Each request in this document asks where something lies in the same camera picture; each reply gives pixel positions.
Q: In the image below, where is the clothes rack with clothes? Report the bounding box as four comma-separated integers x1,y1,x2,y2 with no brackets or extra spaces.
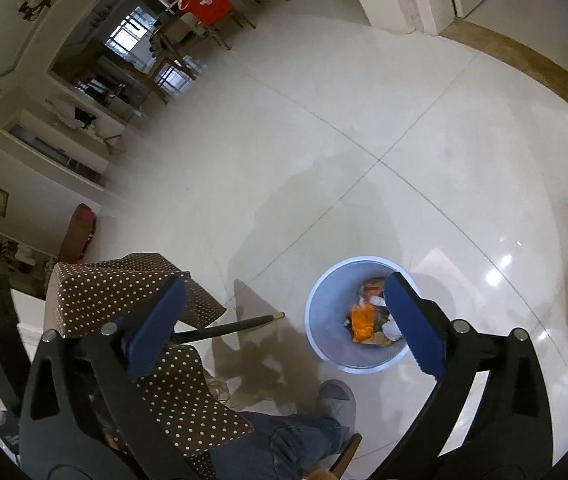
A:
46,94,125,155

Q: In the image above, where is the wooden dining chair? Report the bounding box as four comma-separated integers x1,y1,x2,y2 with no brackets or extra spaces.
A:
128,25,197,106
179,0,257,52

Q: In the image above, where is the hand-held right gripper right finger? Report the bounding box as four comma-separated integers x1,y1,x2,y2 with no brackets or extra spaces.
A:
364,272,555,480

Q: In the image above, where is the light blue plastic bin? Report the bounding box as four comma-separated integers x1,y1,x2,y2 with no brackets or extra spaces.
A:
305,256,417,373

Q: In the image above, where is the brown polka-dot tablecloth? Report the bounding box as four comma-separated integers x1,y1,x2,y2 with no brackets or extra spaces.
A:
44,252,255,480

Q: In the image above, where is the black table leg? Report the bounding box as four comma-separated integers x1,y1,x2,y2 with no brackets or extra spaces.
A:
171,312,285,344

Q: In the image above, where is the person's grey slipper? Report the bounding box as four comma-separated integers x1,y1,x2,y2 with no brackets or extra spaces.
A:
318,380,357,442

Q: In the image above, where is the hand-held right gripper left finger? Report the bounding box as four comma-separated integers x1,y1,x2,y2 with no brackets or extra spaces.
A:
18,275,199,480

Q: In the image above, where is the brown wooden bar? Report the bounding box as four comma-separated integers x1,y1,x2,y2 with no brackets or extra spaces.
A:
330,432,363,477

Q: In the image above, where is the person's jeans leg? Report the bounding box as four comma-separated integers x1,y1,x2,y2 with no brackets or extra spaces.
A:
204,410,353,480

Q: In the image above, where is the orange foil wrapper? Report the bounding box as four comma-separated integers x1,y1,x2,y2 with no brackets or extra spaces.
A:
349,305,375,344

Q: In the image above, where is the brown skateboard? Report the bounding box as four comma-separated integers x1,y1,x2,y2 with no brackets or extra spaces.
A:
60,203,97,264

